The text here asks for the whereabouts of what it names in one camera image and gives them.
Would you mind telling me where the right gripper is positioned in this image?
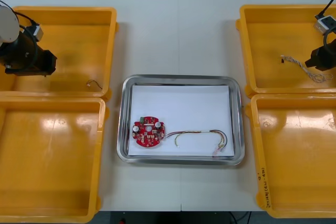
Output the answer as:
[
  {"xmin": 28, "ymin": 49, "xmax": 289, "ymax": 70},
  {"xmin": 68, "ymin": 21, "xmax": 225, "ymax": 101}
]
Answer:
[{"xmin": 304, "ymin": 42, "xmax": 336, "ymax": 72}]

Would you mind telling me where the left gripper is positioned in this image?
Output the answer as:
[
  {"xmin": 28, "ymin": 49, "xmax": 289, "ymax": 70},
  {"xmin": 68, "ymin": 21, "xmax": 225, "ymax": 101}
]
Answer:
[{"xmin": 31, "ymin": 47, "xmax": 58, "ymax": 77}]

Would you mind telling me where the twisted white wire harness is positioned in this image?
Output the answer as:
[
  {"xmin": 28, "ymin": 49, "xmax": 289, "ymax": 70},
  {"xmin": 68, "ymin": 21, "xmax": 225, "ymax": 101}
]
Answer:
[{"xmin": 279, "ymin": 55, "xmax": 333, "ymax": 83}]

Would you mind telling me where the short harness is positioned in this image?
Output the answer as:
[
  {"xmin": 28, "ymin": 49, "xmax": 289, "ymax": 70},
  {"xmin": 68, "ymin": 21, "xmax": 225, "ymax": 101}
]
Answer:
[{"xmin": 86, "ymin": 79, "xmax": 103, "ymax": 91}]

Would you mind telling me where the steel tray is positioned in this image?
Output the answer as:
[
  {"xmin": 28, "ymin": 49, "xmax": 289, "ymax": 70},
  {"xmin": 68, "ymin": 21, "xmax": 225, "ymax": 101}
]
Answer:
[{"xmin": 116, "ymin": 73, "xmax": 245, "ymax": 166}]

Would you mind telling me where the round red circuit board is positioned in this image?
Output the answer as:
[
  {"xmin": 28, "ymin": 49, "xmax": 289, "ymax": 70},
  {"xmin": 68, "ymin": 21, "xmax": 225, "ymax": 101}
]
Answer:
[{"xmin": 132, "ymin": 115, "xmax": 167, "ymax": 150}]

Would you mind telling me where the red-yellow wire harness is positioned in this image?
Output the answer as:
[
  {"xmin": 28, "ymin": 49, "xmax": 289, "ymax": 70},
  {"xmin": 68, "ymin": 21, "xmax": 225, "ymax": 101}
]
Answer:
[{"xmin": 164, "ymin": 129, "xmax": 228, "ymax": 158}]

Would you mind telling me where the yellow-orange plastic bin with handwriting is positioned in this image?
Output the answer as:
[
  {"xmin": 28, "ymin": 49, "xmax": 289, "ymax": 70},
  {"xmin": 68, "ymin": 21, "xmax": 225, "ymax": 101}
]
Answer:
[{"xmin": 245, "ymin": 93, "xmax": 336, "ymax": 221}]

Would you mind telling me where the white paper sheet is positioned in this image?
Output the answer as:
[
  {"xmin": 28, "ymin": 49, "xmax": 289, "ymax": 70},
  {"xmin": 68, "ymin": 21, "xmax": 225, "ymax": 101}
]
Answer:
[{"xmin": 128, "ymin": 84, "xmax": 235, "ymax": 158}]

